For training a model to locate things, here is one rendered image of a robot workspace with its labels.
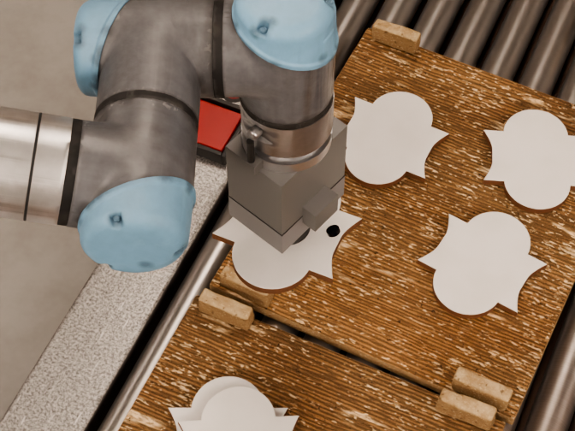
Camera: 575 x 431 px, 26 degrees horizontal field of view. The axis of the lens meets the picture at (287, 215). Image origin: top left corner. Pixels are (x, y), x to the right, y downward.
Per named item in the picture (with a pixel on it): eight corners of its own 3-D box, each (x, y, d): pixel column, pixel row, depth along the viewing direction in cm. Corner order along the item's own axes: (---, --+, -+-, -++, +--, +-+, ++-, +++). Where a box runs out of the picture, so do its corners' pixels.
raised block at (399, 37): (370, 40, 153) (371, 25, 150) (376, 30, 153) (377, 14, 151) (414, 56, 151) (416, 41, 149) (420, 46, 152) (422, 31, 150)
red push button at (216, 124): (176, 141, 147) (175, 134, 146) (198, 104, 150) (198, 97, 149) (222, 158, 145) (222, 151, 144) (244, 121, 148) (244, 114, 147)
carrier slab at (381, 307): (209, 292, 135) (208, 284, 134) (366, 35, 155) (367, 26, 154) (512, 426, 126) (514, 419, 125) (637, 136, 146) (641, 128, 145)
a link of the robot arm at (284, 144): (353, 89, 99) (285, 151, 95) (351, 124, 103) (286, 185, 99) (282, 41, 101) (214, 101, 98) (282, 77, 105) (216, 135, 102)
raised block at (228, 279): (217, 287, 134) (216, 274, 131) (226, 274, 134) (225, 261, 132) (267, 309, 132) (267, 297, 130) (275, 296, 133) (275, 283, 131)
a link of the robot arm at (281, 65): (223, -45, 91) (340, -44, 91) (229, 54, 101) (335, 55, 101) (219, 37, 87) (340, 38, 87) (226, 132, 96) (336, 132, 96)
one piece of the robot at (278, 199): (304, 185, 96) (302, 290, 110) (377, 116, 100) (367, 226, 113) (211, 119, 100) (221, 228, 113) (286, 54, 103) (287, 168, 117)
